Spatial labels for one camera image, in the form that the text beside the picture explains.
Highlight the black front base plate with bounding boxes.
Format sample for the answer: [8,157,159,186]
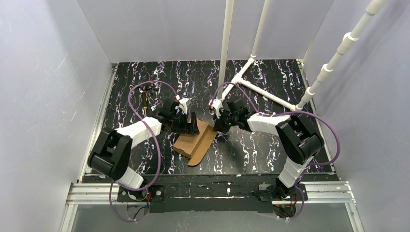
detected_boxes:
[117,174,302,213]

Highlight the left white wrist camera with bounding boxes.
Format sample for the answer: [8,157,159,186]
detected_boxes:
[177,98,191,115]

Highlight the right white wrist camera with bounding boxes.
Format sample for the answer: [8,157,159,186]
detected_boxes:
[208,99,223,118]

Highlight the brown cardboard box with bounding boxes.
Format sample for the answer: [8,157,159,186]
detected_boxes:
[173,119,217,167]

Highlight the white PVC pipe frame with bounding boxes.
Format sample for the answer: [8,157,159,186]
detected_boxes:
[212,0,298,111]

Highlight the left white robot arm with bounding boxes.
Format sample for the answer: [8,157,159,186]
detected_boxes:
[87,98,200,191]

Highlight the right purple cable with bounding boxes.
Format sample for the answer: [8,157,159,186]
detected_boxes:
[209,82,341,221]

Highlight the black pliers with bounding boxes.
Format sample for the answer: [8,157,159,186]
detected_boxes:
[136,83,159,96]

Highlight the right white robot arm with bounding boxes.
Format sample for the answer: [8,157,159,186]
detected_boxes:
[213,100,324,197]

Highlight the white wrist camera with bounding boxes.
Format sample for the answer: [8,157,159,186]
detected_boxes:
[177,98,191,115]
[208,99,223,118]

